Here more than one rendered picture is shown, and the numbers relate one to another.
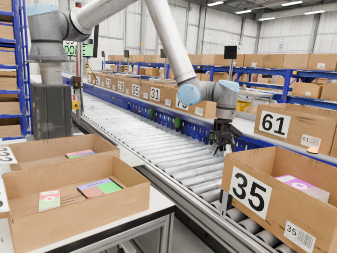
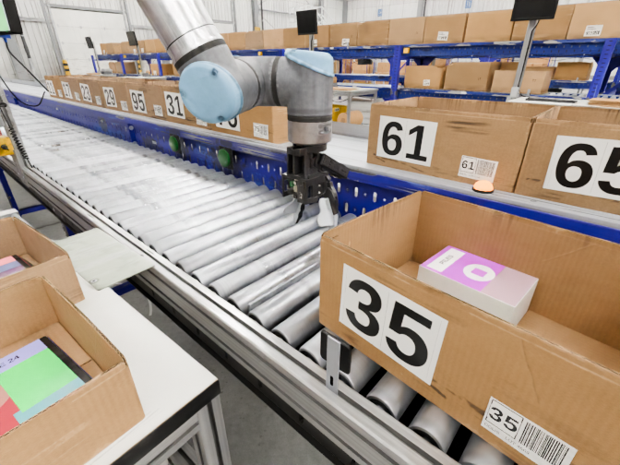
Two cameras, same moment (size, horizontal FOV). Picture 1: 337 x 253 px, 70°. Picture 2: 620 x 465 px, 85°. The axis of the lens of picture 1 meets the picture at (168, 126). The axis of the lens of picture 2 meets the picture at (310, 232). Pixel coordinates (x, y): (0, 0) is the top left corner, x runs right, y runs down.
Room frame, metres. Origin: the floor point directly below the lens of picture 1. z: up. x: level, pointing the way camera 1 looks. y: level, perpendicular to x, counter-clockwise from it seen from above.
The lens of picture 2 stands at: (0.39, -0.10, 1.15)
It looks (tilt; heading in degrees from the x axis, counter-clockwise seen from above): 27 degrees down; 347
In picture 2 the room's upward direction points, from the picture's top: straight up
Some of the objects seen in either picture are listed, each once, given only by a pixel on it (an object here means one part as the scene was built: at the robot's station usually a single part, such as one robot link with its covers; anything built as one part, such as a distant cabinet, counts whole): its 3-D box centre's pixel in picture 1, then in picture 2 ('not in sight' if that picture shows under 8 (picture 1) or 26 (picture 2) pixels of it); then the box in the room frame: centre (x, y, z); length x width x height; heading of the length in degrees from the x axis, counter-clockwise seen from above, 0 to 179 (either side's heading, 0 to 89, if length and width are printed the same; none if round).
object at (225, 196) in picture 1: (224, 207); (334, 368); (0.70, -0.20, 0.78); 0.05 x 0.01 x 0.11; 35
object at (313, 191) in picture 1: (297, 194); (472, 288); (0.81, -0.49, 0.79); 0.16 x 0.11 x 0.07; 30
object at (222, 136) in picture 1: (222, 131); (307, 172); (1.08, -0.25, 0.94); 0.09 x 0.08 x 0.12; 125
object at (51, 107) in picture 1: (51, 112); not in sight; (1.34, 0.67, 0.91); 0.26 x 0.26 x 0.33; 38
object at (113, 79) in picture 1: (121, 83); (113, 91); (3.16, 0.66, 0.96); 0.39 x 0.29 x 0.17; 35
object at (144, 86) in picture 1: (152, 90); (171, 99); (2.51, 0.20, 0.97); 0.39 x 0.29 x 0.17; 35
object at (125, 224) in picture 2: (162, 143); (196, 205); (1.50, 0.03, 0.72); 0.52 x 0.05 x 0.05; 125
